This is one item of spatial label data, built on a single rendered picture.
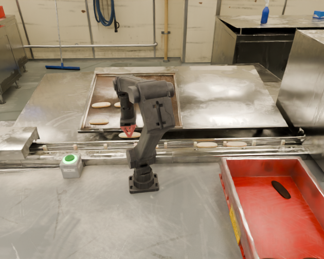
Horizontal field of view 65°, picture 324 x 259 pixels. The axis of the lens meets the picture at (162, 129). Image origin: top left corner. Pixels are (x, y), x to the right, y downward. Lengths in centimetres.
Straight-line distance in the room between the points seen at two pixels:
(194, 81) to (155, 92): 98
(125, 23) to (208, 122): 364
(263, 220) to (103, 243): 55
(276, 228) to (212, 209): 22
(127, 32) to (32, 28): 161
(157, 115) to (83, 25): 432
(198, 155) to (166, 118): 53
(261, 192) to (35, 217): 85
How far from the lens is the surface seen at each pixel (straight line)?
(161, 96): 65
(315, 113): 128
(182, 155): 114
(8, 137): 134
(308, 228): 106
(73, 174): 114
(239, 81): 167
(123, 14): 475
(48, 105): 177
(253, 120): 140
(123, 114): 109
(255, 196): 109
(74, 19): 491
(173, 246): 91
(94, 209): 102
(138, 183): 102
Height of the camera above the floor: 159
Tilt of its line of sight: 34 degrees down
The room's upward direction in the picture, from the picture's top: straight up
